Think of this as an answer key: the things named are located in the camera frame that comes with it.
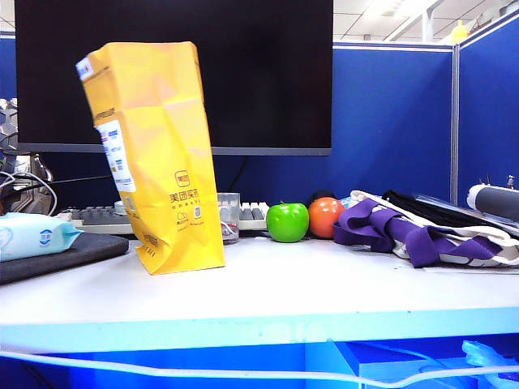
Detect yellow paper bag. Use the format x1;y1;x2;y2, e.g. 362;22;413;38
75;40;226;276

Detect green apple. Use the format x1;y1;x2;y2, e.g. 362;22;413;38
265;201;310;244

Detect clear glass cup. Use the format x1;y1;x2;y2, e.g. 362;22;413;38
217;192;241;246

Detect black ball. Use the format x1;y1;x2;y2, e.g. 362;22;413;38
306;188;337;207

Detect orange ball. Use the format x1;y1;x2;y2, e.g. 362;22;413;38
307;196;345;238

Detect black computer monitor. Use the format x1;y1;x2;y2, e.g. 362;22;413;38
13;0;334;157

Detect blue partition panel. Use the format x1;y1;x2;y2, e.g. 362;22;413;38
213;42;455;206

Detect grey and white keyboard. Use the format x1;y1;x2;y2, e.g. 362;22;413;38
55;201;271;236

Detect black cloth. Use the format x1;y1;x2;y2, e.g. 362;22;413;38
381;189;495;228

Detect dark grey pad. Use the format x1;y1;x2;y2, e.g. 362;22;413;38
0;232;130;286

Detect dark folder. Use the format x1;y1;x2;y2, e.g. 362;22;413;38
411;193;519;228

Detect grey and white cylinder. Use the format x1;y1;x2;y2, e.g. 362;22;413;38
465;184;519;224

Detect blue wet wipes pack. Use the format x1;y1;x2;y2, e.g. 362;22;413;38
0;212;84;263

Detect white cable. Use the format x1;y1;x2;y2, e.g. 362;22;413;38
0;350;519;389

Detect white tote bag purple straps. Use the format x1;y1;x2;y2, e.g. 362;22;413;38
332;189;519;269

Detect black cable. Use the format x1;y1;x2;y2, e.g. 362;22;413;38
0;173;114;199

